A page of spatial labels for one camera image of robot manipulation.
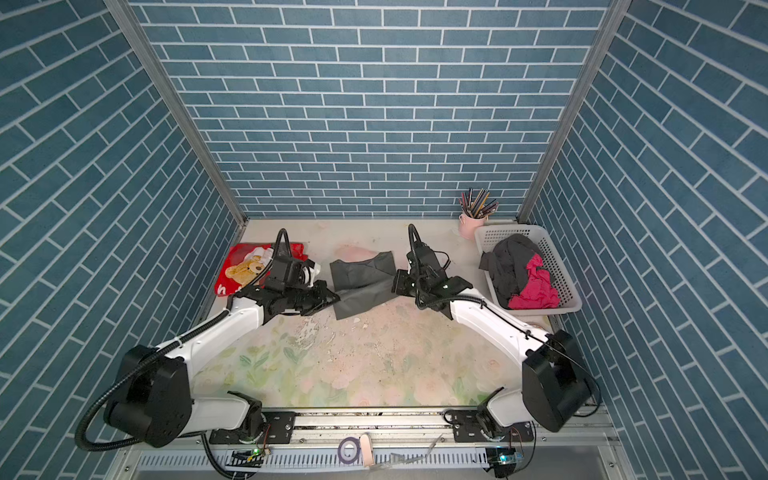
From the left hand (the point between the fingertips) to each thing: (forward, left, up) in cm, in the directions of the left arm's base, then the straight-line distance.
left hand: (341, 297), depth 84 cm
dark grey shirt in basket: (+13, -52, -3) cm, 54 cm away
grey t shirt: (+11, -4, -11) cm, 16 cm away
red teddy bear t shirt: (+18, +35, -7) cm, 40 cm away
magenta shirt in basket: (+4, -60, -4) cm, 60 cm away
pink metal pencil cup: (+32, -43, -4) cm, 54 cm away
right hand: (+4, -14, +4) cm, 15 cm away
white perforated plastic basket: (+1, -69, -3) cm, 69 cm away
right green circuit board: (-38, -41, -12) cm, 57 cm away
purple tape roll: (-35, -6, -12) cm, 37 cm away
